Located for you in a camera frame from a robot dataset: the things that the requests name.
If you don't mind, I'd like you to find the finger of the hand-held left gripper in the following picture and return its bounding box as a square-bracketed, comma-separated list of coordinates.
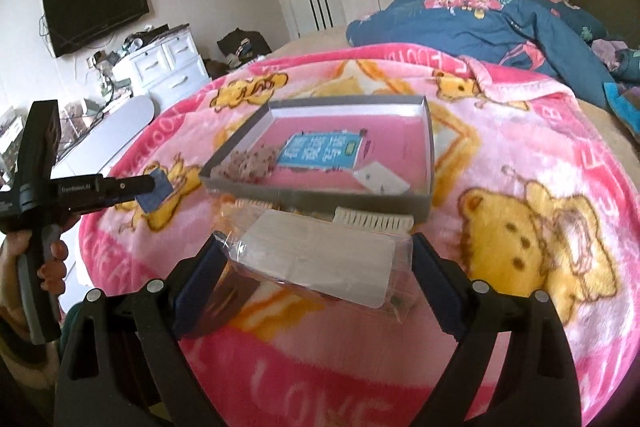
[102, 167, 174, 214]

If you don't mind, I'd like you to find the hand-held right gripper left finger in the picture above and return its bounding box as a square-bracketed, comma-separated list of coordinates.
[55, 234, 236, 427]

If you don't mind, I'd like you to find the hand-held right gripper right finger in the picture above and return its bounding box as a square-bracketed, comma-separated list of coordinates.
[410, 232, 583, 427]

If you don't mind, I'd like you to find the grey cardboard tray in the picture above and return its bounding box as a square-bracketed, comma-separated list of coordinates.
[199, 96, 435, 224]

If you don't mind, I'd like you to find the person's left forearm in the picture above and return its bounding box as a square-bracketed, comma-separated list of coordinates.
[0, 302, 66, 388]

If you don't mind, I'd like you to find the white jewelry card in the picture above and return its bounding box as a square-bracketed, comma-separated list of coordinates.
[352, 161, 412, 196]

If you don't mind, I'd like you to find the person's left hand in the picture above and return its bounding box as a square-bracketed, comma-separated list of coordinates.
[0, 214, 81, 308]

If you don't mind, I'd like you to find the white drawer cabinet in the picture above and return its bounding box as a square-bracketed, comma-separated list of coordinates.
[112, 24, 211, 112]

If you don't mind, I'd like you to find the pink printed blanket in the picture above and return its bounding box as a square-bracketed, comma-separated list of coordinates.
[77, 42, 640, 427]

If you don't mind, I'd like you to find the black bag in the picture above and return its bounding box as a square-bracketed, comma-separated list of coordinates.
[216, 28, 273, 62]

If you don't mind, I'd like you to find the black television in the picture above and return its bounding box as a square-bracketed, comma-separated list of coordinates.
[41, 0, 151, 58]

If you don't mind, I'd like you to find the blue floral quilt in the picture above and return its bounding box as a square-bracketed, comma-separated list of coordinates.
[346, 0, 640, 112]

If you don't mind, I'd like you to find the teal cloth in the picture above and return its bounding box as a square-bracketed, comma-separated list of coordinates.
[602, 82, 640, 138]

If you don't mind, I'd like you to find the purple clothes pile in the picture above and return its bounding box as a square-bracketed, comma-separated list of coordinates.
[592, 38, 640, 72]

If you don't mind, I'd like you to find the green headboard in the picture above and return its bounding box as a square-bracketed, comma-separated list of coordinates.
[565, 0, 640, 52]

